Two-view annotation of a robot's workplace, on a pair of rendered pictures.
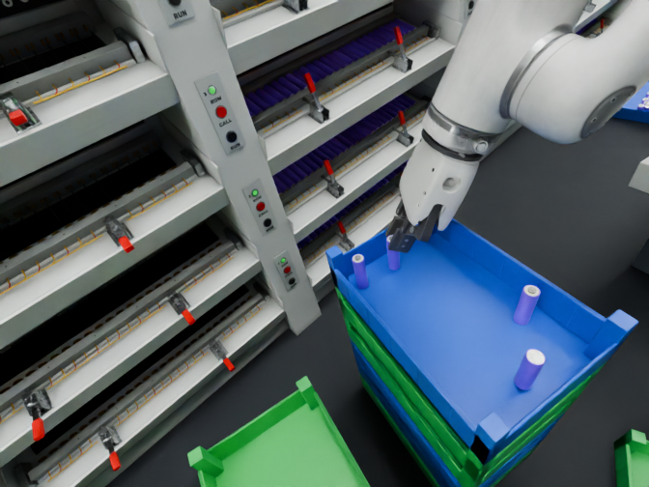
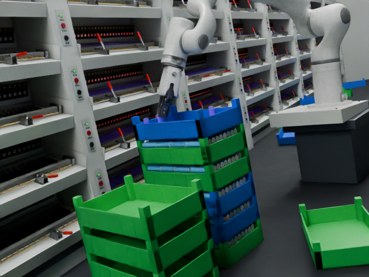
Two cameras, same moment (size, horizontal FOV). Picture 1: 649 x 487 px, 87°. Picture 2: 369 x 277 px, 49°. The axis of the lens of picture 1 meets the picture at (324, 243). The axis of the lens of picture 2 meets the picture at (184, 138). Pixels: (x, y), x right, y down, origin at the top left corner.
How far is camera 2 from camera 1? 1.05 m
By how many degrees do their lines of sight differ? 41
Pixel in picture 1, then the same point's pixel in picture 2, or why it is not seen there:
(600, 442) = (295, 227)
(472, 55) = (169, 37)
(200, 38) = (72, 52)
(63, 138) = (22, 71)
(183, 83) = (64, 65)
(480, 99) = (174, 46)
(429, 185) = (167, 76)
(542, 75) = (185, 35)
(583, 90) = (194, 35)
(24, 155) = (10, 72)
